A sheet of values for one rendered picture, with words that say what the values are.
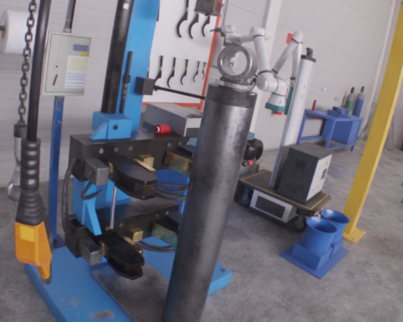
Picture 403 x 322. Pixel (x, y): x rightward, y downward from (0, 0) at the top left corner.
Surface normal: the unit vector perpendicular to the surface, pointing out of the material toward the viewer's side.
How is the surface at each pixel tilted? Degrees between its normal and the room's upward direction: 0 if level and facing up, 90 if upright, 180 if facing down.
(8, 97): 90
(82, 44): 90
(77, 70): 90
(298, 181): 90
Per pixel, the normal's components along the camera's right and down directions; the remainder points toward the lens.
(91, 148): 0.70, 0.32
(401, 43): -0.69, 0.06
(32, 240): 0.00, 0.27
